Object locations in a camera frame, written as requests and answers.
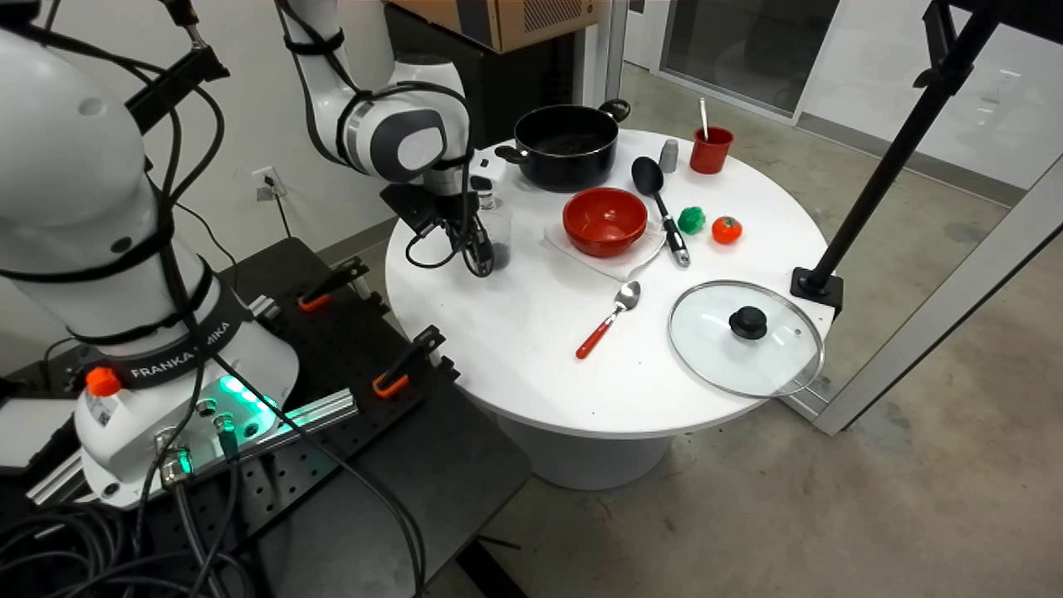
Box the black ladle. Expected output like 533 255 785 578
629 152 693 270

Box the black power cord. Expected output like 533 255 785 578
269 193 298 244

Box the black clamp with orange handle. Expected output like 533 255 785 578
294 259 373 316
370 322 449 401

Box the orange round knob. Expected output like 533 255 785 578
83 367 127 401

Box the glass pot lid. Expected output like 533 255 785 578
663 277 827 401

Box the aluminium partition frame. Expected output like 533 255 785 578
785 152 1063 439

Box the black tripod stand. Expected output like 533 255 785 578
788 0 1006 316

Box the black cabinet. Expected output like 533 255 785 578
383 0 577 186

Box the aluminium rail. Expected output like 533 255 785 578
28 387 361 508

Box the metal spoon with red handle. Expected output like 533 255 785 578
570 280 645 361

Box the black cooking pot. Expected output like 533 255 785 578
493 95 633 193

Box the black perforated mounting table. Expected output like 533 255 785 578
0 235 536 598

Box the red mug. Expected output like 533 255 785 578
686 123 736 176

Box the red bowl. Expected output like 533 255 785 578
560 184 651 259

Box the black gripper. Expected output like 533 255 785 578
377 176 506 280

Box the white napkin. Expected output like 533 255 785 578
549 209 673 281

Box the white wall outlet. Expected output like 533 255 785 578
248 163 284 205

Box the black cable bundle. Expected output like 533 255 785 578
0 501 258 598

